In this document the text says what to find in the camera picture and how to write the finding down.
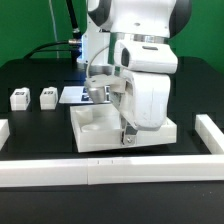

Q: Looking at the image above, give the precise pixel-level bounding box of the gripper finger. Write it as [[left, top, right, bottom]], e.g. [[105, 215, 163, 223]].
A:
[[120, 116, 137, 146]]

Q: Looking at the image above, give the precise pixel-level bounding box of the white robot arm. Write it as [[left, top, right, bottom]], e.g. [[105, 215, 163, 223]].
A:
[[71, 0, 192, 152]]

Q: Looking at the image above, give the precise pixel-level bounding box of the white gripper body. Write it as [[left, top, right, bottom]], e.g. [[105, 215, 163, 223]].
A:
[[113, 40, 178, 131]]

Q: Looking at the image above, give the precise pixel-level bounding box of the white square tabletop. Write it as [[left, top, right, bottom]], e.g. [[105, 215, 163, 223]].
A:
[[70, 104, 177, 153]]

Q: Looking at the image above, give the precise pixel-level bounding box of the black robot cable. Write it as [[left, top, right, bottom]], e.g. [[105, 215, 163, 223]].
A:
[[22, 0, 83, 61]]

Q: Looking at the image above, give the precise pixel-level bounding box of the white U-shaped obstacle fence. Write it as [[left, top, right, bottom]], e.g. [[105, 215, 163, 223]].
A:
[[0, 115, 224, 187]]

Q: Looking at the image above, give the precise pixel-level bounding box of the thin white cable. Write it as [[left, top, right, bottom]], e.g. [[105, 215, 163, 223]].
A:
[[48, 0, 58, 42]]

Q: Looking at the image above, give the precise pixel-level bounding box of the white marker sheet with tags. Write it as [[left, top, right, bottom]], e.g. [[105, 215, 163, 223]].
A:
[[59, 86, 110, 104]]

